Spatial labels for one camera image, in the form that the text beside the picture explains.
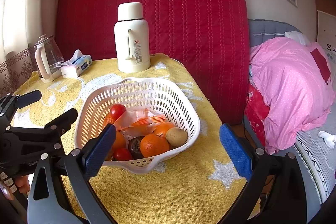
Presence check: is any red tomato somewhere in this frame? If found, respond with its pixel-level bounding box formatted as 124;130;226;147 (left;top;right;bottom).
113;148;133;161
110;104;126;122

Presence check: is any pile mandarin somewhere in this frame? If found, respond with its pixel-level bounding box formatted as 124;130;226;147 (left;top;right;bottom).
140;134;170;158
112;131;126;151

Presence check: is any orange plastic snack bag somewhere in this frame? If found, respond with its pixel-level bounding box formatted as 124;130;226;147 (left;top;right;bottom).
114;107;167;137

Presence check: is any lone orange mandarin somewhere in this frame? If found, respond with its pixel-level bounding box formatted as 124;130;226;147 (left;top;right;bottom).
153;122;175;138

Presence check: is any person's left hand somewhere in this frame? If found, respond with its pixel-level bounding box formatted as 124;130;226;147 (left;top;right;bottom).
1;176;30;200

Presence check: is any grey bed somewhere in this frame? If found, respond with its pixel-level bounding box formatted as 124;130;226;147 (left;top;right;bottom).
248;19;335;220

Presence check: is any tissue pack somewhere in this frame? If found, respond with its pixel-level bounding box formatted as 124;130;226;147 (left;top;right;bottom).
61;50;92;79

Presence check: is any white sock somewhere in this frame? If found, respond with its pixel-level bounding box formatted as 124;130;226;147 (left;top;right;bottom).
318;131;336;149

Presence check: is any white plastic basket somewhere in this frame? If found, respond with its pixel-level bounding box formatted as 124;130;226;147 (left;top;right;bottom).
75;77;201;174

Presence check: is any pink duvet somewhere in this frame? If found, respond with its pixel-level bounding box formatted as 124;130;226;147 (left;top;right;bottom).
249;37;335;155

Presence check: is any beige patterned curtain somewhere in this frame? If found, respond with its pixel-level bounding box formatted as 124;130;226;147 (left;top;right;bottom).
1;0;58;96

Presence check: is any red garment on duvet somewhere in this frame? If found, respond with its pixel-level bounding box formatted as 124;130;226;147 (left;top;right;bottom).
311;48;331;84

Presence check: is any cream thermos flask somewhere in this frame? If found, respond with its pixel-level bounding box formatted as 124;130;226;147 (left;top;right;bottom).
114;2;150;73

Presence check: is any white pillow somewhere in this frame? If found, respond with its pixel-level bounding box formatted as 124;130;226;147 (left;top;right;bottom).
284;31;311;46

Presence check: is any red quilted headboard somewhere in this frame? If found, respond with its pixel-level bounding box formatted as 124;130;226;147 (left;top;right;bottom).
55;0;249;125

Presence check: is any white wardrobe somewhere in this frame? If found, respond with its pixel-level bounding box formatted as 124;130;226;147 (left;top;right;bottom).
315;0;335;64

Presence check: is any glass kettle pink handle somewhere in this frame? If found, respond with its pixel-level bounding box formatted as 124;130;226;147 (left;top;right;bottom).
34;34;64;83

